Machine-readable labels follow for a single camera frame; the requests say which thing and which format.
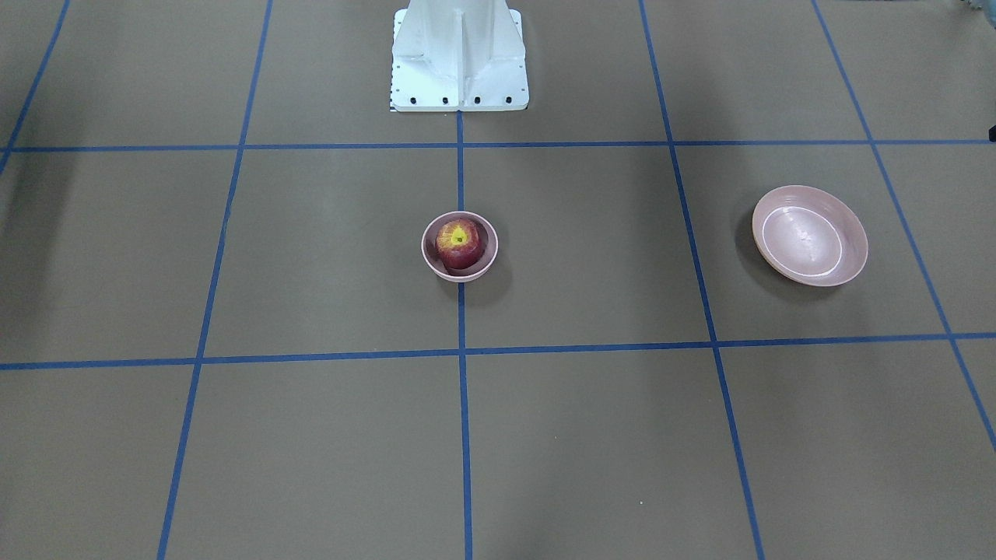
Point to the red apple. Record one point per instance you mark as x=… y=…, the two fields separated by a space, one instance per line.
x=459 y=244

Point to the pink bowl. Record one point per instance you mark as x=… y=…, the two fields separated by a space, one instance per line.
x=429 y=252

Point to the pink plate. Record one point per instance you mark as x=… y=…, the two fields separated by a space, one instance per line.
x=809 y=236

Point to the brown paper table cover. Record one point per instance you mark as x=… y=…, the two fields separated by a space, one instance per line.
x=220 y=339

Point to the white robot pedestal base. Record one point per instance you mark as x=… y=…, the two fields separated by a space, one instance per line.
x=458 y=56

